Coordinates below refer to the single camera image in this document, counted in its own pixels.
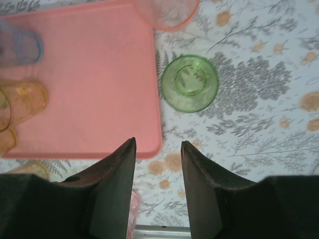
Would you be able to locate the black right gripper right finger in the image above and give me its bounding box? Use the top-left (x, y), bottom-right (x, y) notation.
top-left (180, 140), bottom-right (319, 239)

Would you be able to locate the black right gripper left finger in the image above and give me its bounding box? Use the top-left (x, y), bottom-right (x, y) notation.
top-left (0, 136), bottom-right (137, 239)

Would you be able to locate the small pink glass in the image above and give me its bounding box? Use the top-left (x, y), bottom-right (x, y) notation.
top-left (127, 190), bottom-right (141, 239)

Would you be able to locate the tall orange glass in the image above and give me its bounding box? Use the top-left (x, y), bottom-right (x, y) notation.
top-left (0, 107), bottom-right (19, 156)

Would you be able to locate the small orange glass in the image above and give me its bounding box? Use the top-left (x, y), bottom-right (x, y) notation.
top-left (6, 160), bottom-right (51, 181)
top-left (0, 80), bottom-right (49, 125)

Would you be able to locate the tall blue glass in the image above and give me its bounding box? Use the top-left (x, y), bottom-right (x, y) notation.
top-left (0, 19), bottom-right (45, 69)

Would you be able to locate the tall peach glass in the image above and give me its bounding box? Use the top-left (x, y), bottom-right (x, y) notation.
top-left (135, 0), bottom-right (201, 32)

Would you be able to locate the pink plastic tray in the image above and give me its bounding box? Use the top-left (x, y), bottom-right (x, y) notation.
top-left (0, 0), bottom-right (163, 161)

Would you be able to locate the floral tablecloth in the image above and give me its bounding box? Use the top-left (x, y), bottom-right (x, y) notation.
top-left (0, 0), bottom-right (319, 228)

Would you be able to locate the small green glass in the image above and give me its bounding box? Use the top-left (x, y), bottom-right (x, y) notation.
top-left (160, 54), bottom-right (220, 116)

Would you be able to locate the aluminium table edge rail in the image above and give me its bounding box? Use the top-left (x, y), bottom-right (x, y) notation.
top-left (134, 224), bottom-right (193, 239)

